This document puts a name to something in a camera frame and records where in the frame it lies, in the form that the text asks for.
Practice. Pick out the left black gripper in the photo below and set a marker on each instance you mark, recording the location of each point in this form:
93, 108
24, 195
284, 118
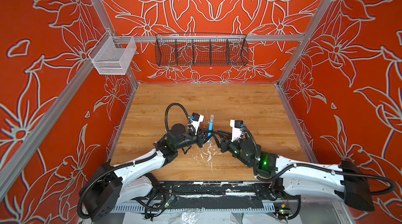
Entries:
200, 137

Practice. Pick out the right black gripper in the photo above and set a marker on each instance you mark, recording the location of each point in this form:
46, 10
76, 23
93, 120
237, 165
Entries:
224, 143

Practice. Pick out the blue marker pen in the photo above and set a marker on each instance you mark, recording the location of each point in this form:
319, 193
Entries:
210, 128

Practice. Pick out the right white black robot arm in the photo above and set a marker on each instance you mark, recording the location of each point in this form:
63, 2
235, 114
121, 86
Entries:
344, 182

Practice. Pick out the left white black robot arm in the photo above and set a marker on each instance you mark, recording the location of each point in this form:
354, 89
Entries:
112, 185

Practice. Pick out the white mesh basket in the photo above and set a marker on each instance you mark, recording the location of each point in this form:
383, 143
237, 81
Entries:
113, 55

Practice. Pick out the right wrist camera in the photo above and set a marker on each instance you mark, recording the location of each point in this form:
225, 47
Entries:
237, 133

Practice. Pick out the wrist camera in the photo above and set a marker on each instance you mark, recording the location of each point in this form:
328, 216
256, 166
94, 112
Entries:
237, 133
194, 123

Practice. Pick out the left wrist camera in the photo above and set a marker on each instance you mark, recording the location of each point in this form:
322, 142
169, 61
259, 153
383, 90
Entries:
194, 123

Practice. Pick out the black wire basket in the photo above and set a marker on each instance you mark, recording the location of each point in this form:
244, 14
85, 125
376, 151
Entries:
191, 49

